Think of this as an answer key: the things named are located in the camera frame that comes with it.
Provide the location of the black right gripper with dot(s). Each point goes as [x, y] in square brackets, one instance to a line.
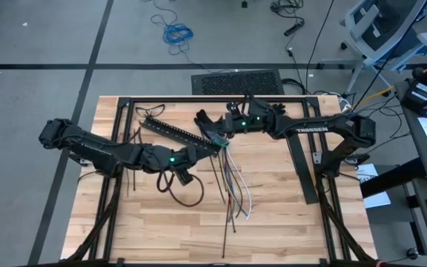
[243, 124]

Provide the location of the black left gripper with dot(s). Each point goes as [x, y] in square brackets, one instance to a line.
[180, 158]

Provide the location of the clear safety glasses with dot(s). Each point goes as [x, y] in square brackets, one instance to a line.
[148, 111]

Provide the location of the black raceway cover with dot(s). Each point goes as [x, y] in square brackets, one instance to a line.
[306, 174]

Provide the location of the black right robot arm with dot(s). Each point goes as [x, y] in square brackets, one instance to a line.
[311, 130]

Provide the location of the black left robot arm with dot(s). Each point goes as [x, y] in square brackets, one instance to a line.
[87, 148]

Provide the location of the black perforated panel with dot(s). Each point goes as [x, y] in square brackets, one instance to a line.
[235, 82]

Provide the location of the black power strip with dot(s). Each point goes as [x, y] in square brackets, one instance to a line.
[294, 29]

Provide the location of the small black floor object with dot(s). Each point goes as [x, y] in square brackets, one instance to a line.
[244, 3]

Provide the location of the white paper sheet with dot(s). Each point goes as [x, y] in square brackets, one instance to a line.
[378, 200]

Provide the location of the black desk crossbar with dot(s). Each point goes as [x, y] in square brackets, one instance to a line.
[391, 178]

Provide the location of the grey office chair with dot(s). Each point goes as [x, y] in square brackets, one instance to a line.
[380, 33]

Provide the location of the black labelled device box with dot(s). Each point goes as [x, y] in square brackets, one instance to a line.
[419, 92]

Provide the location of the black caster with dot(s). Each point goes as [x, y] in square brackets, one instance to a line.
[413, 254]

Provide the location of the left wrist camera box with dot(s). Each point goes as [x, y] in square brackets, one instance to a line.
[185, 177]

